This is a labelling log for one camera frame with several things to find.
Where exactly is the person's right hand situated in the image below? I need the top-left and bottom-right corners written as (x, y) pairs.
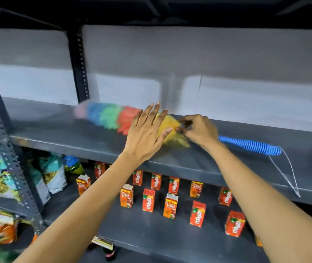
top-left (175, 114), bottom-right (222, 151)

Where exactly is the person's left hand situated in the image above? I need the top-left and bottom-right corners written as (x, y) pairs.
top-left (123, 102), bottom-right (173, 162)

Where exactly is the multicoloured duster with blue handle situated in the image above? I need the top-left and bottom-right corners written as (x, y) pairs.
top-left (73, 100), bottom-right (302, 198)

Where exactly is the person's left forearm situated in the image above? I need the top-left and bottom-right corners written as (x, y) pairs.
top-left (13, 152), bottom-right (149, 263)

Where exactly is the person's right forearm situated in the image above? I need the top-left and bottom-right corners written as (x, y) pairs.
top-left (207, 142), bottom-right (312, 263)

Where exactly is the orange juice carton white top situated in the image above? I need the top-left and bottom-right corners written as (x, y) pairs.
top-left (190, 181), bottom-right (203, 199)
top-left (163, 193), bottom-right (179, 220)
top-left (76, 175), bottom-right (91, 196)
top-left (120, 184), bottom-right (134, 209)

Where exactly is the dark grey metal shelving rack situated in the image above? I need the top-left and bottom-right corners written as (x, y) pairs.
top-left (0, 0), bottom-right (312, 263)

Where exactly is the blue and yellow snack packet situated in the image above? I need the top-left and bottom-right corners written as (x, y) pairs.
top-left (63, 155), bottom-right (85, 175)

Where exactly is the group of red juice cartons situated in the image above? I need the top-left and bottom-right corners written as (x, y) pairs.
top-left (94, 161), bottom-right (246, 238)

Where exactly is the dark drink bottle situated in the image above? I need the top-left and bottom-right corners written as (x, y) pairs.
top-left (103, 245), bottom-right (117, 261)

